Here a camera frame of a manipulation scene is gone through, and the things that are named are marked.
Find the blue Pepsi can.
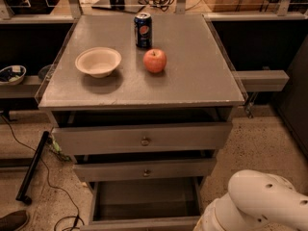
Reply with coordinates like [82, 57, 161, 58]
[134, 13, 152, 49]

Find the black bar on floor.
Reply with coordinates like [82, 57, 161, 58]
[15, 131, 49, 205]

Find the grey drawer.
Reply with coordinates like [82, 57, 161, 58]
[53, 108, 232, 155]
[81, 177, 203, 231]
[73, 151, 216, 182]

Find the grey middle drawer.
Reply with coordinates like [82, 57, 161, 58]
[73, 151, 216, 182]

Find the black floor cable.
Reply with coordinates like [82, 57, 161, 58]
[0, 114, 85, 231]

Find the grey drawer cabinet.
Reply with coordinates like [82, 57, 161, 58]
[34, 13, 249, 191]

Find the black monitor stand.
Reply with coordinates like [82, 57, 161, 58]
[91, 0, 144, 13]

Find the white bowl with items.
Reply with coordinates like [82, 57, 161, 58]
[0, 65, 27, 86]

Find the red apple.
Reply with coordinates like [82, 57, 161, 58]
[143, 49, 167, 73]

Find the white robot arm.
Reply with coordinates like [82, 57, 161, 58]
[193, 170, 308, 231]

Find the dark cabinet at right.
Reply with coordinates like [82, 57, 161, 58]
[273, 36, 308, 158]

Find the grey bottom drawer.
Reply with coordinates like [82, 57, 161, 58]
[81, 177, 203, 231]

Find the brown shoe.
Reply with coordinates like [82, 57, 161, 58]
[0, 210, 29, 231]

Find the grey top drawer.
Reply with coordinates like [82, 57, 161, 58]
[53, 108, 232, 155]

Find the beige paper bowl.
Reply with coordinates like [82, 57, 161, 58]
[75, 47, 121, 78]

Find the grey metal side rail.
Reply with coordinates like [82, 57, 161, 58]
[233, 70, 289, 92]

